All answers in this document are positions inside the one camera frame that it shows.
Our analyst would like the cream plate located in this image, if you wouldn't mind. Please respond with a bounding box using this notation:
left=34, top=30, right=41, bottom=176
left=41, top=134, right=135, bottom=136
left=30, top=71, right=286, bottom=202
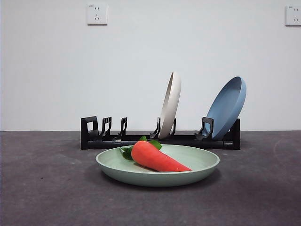
left=158, top=71, right=182, bottom=139

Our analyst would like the orange toy carrot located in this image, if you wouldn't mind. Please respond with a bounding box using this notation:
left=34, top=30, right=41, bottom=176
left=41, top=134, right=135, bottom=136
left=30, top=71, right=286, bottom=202
left=119, top=136, right=193, bottom=172

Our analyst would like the blue plate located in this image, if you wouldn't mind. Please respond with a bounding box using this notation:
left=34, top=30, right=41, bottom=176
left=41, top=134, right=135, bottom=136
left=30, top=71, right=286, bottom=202
left=206, top=76, right=247, bottom=140

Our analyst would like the green plate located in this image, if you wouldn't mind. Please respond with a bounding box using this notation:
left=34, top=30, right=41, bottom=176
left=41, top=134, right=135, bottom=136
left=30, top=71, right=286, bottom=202
left=95, top=144, right=221, bottom=188

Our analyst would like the black plate rack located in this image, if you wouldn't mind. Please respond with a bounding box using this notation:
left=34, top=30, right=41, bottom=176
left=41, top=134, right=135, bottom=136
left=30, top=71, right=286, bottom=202
left=80, top=116, right=241, bottom=150

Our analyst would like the white wall socket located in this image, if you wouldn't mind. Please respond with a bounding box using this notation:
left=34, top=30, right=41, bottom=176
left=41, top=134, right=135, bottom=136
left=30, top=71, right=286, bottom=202
left=285, top=5, right=301, bottom=26
left=87, top=4, right=108, bottom=26

